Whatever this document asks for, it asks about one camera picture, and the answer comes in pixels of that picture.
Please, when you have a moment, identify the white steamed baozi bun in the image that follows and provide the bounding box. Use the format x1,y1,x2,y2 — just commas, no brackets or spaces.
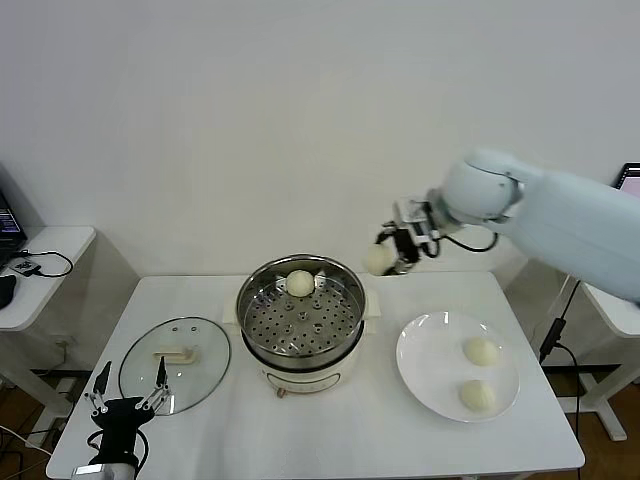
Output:
286,269,316,299
366,243,396,276
463,337,501,368
458,379,497,414

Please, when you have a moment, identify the white side desk with mouse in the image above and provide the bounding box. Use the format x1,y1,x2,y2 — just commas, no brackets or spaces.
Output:
0,225,99,446

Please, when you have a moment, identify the round glass lid cream handle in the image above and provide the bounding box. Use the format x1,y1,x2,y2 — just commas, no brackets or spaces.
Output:
118,315,233,415

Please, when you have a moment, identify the grey laptop pink screen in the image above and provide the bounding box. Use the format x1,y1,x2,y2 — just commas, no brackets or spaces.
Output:
617,162,640,192

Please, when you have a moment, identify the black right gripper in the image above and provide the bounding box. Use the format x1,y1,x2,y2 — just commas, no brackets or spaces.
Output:
375,222,429,277

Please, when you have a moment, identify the black cable with adapter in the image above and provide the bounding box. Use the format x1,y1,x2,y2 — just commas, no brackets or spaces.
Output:
538,279,589,431

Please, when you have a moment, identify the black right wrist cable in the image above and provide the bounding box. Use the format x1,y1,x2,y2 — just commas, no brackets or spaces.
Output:
437,231,500,254

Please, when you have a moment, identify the black computer mouse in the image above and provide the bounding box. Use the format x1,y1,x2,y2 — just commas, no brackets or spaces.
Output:
0,274,19,310

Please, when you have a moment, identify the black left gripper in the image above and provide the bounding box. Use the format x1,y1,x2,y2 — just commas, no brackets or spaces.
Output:
84,355,171,467

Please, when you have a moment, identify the black looped desk cable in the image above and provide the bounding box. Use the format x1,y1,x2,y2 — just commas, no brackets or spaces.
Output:
27,249,74,279

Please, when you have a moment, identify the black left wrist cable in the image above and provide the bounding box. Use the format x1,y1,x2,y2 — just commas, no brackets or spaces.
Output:
86,430,150,470

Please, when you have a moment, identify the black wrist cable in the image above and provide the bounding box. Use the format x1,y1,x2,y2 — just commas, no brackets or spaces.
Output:
437,231,500,254
86,430,150,470

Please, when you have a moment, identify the white floor cable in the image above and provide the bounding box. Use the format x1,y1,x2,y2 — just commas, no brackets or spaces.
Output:
0,423,52,457

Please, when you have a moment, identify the round white plate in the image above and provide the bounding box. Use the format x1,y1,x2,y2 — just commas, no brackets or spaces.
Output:
396,311,521,424

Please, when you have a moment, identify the stainless steel steamer basket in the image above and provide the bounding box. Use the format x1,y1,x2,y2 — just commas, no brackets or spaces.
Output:
236,253,369,357

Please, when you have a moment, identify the small black hub device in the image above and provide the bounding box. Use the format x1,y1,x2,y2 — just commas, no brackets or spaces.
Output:
10,257,42,278

